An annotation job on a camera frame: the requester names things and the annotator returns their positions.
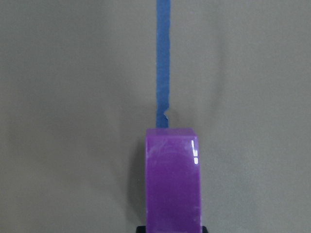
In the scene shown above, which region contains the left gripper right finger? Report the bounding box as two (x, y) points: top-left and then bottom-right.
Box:
(202, 226), (208, 233)

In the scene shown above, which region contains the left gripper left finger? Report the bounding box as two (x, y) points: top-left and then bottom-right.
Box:
(136, 226), (146, 233)

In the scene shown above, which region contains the purple trapezoid block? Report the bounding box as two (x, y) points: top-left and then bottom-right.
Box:
(145, 128), (202, 233)

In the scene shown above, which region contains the brown paper table mat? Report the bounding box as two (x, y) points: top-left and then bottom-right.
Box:
(0, 0), (311, 233)

